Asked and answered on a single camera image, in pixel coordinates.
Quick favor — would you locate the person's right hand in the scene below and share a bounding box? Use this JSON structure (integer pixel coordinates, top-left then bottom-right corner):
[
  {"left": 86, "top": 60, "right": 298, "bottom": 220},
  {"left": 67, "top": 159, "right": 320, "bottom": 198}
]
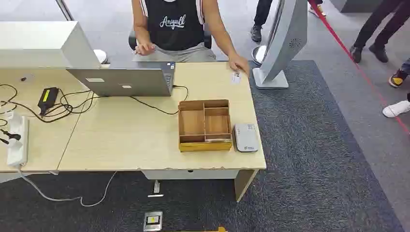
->
[{"left": 134, "top": 42, "right": 157, "bottom": 57}]

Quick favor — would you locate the person's left hand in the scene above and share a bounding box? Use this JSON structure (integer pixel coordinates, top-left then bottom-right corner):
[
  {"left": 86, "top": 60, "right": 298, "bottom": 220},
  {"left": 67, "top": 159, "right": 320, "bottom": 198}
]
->
[{"left": 228, "top": 54, "right": 250, "bottom": 77}]

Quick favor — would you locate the round silver base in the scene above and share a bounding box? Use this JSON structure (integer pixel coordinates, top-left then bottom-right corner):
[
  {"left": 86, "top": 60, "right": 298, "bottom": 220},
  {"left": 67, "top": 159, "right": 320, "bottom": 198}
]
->
[{"left": 251, "top": 45, "right": 267, "bottom": 66}]

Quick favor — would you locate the person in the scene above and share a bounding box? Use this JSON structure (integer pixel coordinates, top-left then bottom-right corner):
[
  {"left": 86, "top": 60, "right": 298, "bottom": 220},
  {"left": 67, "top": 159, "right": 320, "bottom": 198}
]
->
[
  {"left": 350, "top": 0, "right": 410, "bottom": 64},
  {"left": 250, "top": 0, "right": 327, "bottom": 43},
  {"left": 131, "top": 0, "right": 250, "bottom": 77},
  {"left": 388, "top": 58, "right": 410, "bottom": 88},
  {"left": 382, "top": 93, "right": 410, "bottom": 118}
]

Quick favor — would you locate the grey laptop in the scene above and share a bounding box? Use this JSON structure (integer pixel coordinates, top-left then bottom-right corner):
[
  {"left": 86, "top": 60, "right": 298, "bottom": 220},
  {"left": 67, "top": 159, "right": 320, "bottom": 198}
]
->
[{"left": 66, "top": 61, "right": 176, "bottom": 97}]

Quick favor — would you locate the white shoe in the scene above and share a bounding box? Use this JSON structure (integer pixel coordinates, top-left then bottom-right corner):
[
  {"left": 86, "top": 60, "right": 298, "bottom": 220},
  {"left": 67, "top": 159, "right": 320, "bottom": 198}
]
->
[{"left": 93, "top": 49, "right": 108, "bottom": 65}]

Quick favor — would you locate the grey standing kiosk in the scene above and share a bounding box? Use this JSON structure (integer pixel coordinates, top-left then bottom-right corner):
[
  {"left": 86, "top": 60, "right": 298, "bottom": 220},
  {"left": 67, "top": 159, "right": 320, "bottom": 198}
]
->
[{"left": 252, "top": 0, "right": 309, "bottom": 89}]

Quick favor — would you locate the grey card reader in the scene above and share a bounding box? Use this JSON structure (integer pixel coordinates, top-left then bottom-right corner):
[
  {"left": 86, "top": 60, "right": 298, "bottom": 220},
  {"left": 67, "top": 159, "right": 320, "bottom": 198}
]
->
[{"left": 234, "top": 123, "right": 260, "bottom": 153}]

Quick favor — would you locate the wooden compartment box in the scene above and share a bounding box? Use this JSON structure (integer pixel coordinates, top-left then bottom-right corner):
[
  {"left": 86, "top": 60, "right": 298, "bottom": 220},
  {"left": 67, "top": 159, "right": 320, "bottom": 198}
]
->
[{"left": 177, "top": 99, "right": 234, "bottom": 153}]

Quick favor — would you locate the grey metal pole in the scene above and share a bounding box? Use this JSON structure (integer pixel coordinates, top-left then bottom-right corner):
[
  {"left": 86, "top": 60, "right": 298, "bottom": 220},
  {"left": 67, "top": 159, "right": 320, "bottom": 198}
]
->
[{"left": 54, "top": 0, "right": 75, "bottom": 22}]

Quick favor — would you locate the pale wooden desk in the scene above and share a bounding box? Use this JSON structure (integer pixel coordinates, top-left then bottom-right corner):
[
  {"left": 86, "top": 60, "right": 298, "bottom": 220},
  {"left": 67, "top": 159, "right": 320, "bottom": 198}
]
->
[
  {"left": 58, "top": 61, "right": 267, "bottom": 203},
  {"left": 0, "top": 67, "right": 94, "bottom": 184}
]

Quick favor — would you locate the red barrier tape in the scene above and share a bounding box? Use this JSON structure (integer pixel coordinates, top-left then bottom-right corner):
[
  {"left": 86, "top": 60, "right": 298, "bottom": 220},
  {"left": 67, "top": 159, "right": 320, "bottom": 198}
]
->
[{"left": 307, "top": 0, "right": 410, "bottom": 135}]

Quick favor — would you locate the black power adapter yellow label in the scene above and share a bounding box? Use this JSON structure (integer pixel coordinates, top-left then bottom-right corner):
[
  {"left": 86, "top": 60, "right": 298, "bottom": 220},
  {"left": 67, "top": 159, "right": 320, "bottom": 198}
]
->
[{"left": 37, "top": 87, "right": 60, "bottom": 116}]

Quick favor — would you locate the white box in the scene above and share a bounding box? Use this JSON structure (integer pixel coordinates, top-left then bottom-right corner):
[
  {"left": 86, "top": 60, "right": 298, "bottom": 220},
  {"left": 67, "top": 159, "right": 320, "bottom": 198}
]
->
[{"left": 0, "top": 20, "right": 102, "bottom": 70}]

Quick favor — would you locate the dark grey carpet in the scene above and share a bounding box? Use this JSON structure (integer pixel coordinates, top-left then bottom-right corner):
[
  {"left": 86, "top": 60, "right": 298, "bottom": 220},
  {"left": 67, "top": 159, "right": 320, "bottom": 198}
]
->
[{"left": 0, "top": 60, "right": 405, "bottom": 232}]

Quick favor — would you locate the black power plug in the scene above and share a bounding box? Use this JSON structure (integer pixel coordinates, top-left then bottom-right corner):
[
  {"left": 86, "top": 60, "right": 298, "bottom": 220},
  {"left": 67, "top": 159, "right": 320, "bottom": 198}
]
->
[{"left": 0, "top": 128, "right": 22, "bottom": 145}]

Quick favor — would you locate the white power strip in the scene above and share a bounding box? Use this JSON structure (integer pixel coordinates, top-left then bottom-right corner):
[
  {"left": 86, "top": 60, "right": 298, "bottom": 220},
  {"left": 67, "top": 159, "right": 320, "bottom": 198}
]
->
[{"left": 6, "top": 111, "right": 29, "bottom": 168}]

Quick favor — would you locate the orange object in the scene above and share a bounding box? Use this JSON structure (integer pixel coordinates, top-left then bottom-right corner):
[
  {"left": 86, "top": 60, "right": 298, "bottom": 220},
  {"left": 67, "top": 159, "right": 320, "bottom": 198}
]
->
[{"left": 179, "top": 226, "right": 227, "bottom": 232}]

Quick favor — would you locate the silver floor outlet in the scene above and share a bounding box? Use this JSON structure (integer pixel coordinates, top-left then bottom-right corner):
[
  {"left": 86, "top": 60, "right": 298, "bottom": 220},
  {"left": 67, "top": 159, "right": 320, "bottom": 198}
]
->
[{"left": 143, "top": 211, "right": 163, "bottom": 232}]

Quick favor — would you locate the black laptop charging cable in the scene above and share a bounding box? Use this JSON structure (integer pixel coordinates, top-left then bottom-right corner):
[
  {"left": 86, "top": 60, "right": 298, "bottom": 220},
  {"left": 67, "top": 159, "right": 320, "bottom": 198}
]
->
[{"left": 58, "top": 84, "right": 190, "bottom": 116}]

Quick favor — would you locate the black mains cable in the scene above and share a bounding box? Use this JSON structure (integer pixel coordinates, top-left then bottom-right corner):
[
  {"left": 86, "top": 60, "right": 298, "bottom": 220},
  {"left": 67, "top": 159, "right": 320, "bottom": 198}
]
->
[{"left": 0, "top": 84, "right": 97, "bottom": 124}]

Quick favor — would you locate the white floor bracket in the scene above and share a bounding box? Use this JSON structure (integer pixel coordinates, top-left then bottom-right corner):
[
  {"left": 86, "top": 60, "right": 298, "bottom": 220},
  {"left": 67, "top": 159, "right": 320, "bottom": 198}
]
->
[{"left": 147, "top": 180, "right": 164, "bottom": 198}]

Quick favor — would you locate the white power strip cable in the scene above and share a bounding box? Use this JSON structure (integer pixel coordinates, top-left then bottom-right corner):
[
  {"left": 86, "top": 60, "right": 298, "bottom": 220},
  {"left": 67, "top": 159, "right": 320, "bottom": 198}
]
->
[{"left": 16, "top": 166, "right": 117, "bottom": 207}]

